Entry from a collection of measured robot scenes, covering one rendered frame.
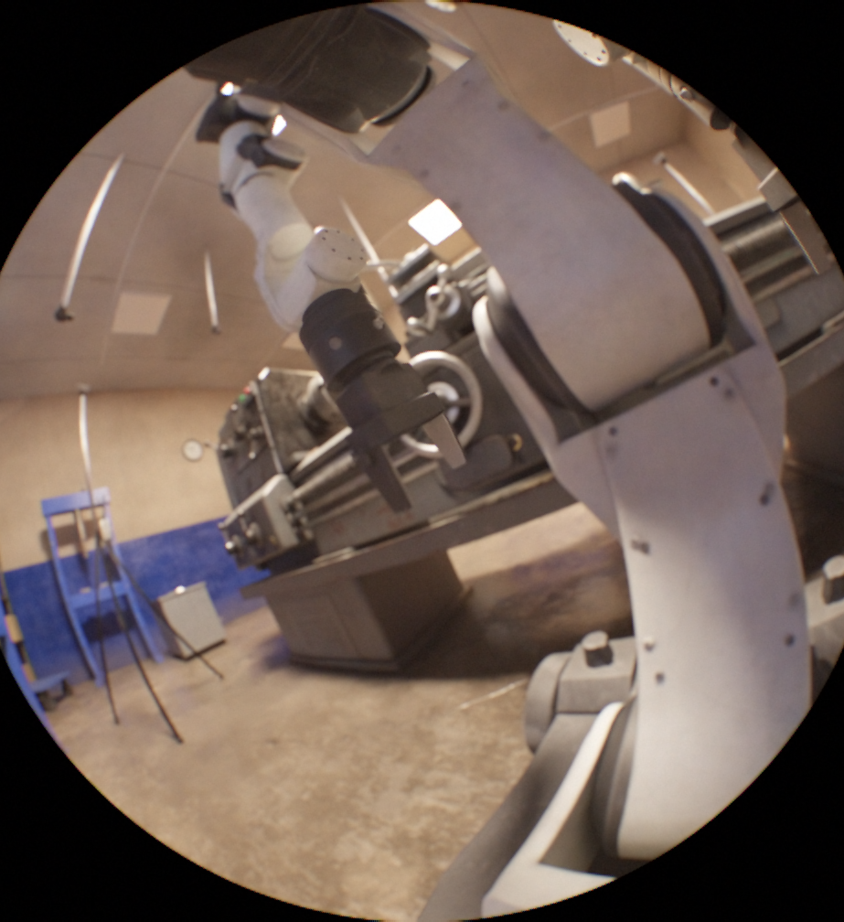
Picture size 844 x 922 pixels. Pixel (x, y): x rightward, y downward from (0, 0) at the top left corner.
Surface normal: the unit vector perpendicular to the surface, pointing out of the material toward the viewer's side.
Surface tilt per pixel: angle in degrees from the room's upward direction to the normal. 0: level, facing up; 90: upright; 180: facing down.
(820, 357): 90
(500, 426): 90
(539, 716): 49
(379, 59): 180
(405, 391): 90
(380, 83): 180
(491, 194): 100
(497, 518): 90
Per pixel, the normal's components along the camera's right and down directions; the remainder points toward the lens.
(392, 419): 0.65, -0.36
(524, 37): 0.40, 0.91
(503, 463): -0.51, 0.12
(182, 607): 0.81, -0.40
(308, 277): -0.55, 0.37
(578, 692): -0.73, -0.51
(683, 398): -0.75, -0.29
